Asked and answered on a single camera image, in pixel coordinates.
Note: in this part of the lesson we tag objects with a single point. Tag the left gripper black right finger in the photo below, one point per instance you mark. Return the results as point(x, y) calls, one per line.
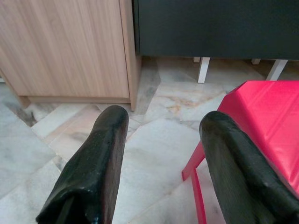
point(238, 172)

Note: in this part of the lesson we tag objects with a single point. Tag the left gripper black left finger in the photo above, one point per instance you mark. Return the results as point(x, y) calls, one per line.
point(91, 168)

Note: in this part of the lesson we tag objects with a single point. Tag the white cabinet leg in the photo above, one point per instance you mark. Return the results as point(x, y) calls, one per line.
point(196, 59)
point(277, 70)
point(203, 70)
point(255, 61)

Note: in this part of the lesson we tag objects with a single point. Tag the light wooden cabinet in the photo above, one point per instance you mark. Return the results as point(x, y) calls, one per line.
point(65, 46)

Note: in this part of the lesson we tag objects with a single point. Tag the black cabinet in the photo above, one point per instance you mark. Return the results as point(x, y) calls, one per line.
point(217, 25)

